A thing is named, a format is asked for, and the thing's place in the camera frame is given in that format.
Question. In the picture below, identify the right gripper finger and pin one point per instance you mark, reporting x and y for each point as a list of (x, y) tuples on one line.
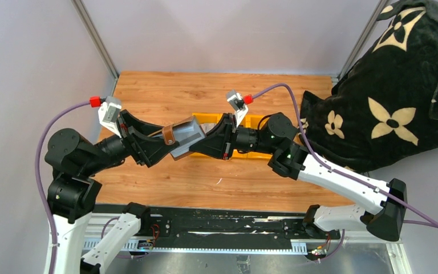
[(221, 130), (212, 147)]

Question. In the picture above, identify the left yellow bin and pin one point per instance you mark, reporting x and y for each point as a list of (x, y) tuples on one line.
[(207, 118)]

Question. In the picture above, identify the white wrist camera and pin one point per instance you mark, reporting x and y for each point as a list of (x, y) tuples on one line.
[(108, 114), (237, 102)]

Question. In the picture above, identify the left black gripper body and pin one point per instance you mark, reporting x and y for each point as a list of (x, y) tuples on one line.
[(131, 137)]

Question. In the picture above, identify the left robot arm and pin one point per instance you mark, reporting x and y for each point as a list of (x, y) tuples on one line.
[(71, 197)]

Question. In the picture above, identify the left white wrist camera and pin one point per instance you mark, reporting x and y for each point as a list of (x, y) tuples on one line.
[(108, 114)]

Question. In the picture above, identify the yellow bin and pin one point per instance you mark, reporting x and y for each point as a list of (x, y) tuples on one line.
[(207, 118), (253, 121), (239, 139)]

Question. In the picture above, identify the middle yellow bin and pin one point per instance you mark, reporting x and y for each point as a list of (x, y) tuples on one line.
[(239, 139)]

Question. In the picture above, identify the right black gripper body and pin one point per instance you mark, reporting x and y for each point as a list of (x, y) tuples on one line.
[(227, 136)]

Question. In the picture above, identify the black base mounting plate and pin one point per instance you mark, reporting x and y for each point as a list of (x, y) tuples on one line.
[(199, 228)]

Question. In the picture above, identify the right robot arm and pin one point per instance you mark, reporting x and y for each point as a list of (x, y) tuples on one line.
[(378, 206)]

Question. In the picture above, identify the aluminium frame rail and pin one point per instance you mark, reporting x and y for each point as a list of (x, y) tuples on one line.
[(89, 243)]

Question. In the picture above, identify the right yellow bin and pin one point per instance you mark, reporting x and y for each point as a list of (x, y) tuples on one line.
[(253, 121)]

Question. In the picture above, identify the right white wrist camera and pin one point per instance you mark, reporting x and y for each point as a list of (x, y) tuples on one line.
[(237, 102)]

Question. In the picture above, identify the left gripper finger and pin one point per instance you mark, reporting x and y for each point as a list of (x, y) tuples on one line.
[(153, 150), (143, 128)]

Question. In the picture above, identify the black floral blanket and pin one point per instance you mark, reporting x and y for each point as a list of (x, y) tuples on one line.
[(385, 108)]

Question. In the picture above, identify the brown leather card holder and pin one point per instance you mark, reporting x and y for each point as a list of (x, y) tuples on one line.
[(167, 135)]

